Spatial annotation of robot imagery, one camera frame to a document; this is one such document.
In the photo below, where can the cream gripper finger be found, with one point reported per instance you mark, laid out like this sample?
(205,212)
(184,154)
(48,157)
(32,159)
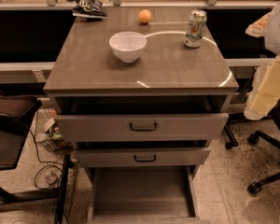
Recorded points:
(265,91)
(258,28)

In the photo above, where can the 7up soda can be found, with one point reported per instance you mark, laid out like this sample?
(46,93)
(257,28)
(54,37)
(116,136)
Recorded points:
(195,29)

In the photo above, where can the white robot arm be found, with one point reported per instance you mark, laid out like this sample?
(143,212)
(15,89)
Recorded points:
(272,37)

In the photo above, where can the grey drawer cabinet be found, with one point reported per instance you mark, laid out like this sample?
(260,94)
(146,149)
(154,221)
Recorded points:
(167,78)

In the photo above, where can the open bottom drawer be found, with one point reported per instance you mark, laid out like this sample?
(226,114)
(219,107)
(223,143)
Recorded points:
(143,195)

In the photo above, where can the orange fruit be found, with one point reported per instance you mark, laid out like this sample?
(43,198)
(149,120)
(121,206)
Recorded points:
(144,16)

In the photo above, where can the white ceramic bowl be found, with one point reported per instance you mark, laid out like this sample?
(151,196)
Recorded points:
(127,46)

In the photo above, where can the dark chip bag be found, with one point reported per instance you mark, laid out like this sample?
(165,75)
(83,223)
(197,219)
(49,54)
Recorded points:
(88,9)

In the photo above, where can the black side table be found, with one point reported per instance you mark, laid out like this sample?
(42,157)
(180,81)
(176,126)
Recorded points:
(16,116)

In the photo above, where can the middle drawer with handle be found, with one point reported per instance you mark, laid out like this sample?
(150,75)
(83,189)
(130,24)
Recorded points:
(142,157)

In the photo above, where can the drawer with handle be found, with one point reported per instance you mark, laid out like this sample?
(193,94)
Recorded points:
(121,128)
(142,157)

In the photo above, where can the top drawer with handle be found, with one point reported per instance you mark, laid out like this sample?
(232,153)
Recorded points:
(121,128)

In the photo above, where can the wire basket with items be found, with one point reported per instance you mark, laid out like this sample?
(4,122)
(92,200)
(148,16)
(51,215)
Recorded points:
(47,133)

